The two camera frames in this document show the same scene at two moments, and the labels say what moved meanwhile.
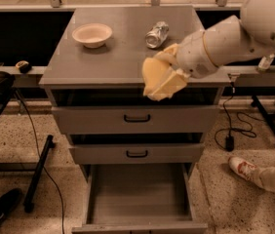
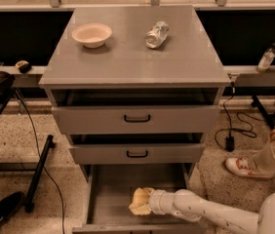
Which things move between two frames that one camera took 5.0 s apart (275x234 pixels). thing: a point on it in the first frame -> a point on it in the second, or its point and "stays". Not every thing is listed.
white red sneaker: x=244 y=168 stays
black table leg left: x=28 y=206 stays
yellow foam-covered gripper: x=194 y=57 -> x=157 y=201
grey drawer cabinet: x=136 y=153 stays
